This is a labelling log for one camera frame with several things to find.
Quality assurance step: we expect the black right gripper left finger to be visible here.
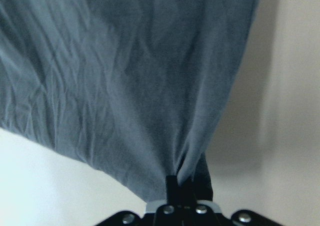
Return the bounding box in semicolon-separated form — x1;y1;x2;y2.
165;175;181;206

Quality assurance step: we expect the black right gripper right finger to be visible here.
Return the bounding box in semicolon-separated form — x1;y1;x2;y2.
181;180;197;206

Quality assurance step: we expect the black printed t-shirt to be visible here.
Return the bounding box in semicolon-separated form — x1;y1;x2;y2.
0;0;259;202

